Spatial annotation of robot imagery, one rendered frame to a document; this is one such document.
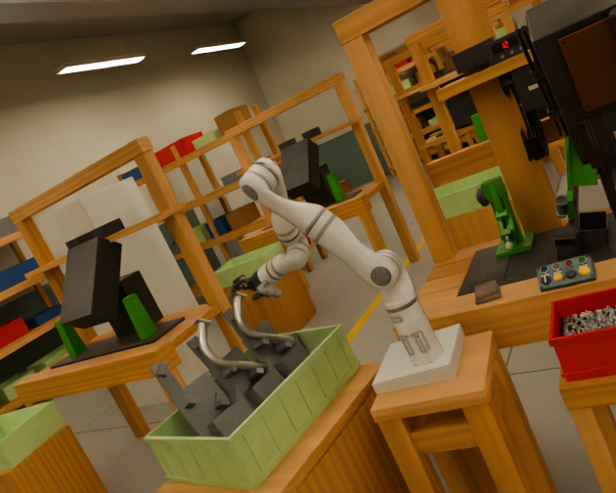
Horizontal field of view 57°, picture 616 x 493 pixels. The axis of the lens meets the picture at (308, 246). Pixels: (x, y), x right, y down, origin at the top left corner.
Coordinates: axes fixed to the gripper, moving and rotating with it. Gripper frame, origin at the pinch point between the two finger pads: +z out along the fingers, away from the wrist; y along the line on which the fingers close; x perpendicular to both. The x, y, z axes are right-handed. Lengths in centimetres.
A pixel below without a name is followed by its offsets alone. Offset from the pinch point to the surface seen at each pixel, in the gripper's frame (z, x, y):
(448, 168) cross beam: -53, -51, -67
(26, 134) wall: 532, -529, 3
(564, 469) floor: -28, 58, -129
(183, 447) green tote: 9, 51, 17
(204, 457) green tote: 2, 56, 14
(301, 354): 2.0, 16.9, -25.6
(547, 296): -80, 27, -51
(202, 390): 11.7, 32.2, 9.4
